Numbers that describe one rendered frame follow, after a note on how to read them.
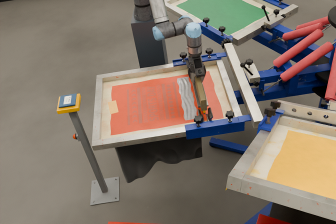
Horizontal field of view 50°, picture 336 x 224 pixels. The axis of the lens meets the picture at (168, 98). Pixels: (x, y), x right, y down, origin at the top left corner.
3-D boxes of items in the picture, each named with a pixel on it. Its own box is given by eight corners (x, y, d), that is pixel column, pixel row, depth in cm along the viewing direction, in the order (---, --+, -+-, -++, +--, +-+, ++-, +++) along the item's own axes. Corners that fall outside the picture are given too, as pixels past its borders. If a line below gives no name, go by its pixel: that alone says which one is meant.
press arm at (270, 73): (247, 86, 203) (247, 79, 200) (244, 79, 207) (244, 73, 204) (277, 81, 203) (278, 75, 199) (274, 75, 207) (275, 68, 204)
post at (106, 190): (90, 205, 273) (47, 117, 208) (92, 181, 289) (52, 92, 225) (119, 201, 273) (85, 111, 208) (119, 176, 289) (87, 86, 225)
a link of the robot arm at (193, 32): (197, 19, 183) (203, 27, 177) (198, 37, 190) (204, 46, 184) (182, 23, 182) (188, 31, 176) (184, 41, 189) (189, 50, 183)
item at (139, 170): (129, 184, 220) (114, 138, 191) (129, 178, 223) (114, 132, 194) (204, 172, 220) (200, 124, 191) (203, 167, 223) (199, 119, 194)
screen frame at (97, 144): (93, 151, 186) (91, 146, 184) (98, 79, 229) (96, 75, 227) (244, 127, 186) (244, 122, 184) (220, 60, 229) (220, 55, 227)
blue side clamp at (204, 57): (174, 73, 227) (173, 64, 223) (173, 68, 231) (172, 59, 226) (221, 65, 227) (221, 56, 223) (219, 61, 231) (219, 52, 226)
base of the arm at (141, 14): (135, 10, 239) (132, -4, 232) (158, 8, 238) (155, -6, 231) (133, 22, 228) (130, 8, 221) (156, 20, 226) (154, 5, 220)
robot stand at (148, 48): (157, 130, 321) (133, 9, 240) (177, 129, 319) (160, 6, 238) (156, 146, 308) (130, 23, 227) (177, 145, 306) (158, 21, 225)
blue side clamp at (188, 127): (186, 139, 186) (185, 130, 181) (185, 132, 190) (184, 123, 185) (244, 130, 186) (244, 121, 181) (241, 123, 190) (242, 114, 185)
